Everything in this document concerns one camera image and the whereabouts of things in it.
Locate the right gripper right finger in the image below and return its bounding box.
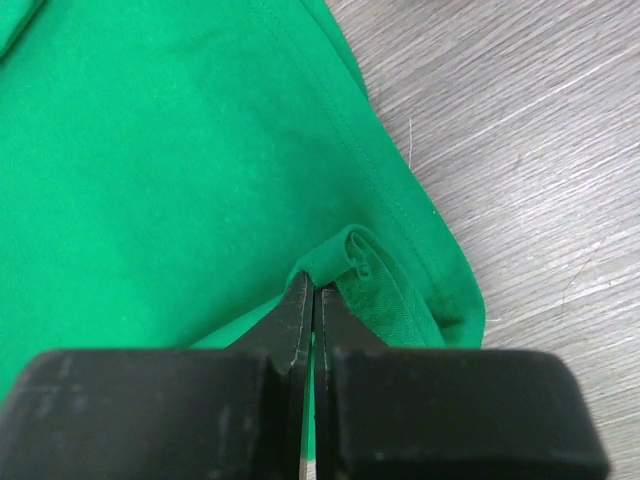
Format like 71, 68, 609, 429
314, 287, 610, 479

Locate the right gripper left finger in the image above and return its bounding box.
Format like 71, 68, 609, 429
1, 273, 314, 479

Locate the green t shirt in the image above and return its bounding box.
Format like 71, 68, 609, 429
1, 1, 486, 411

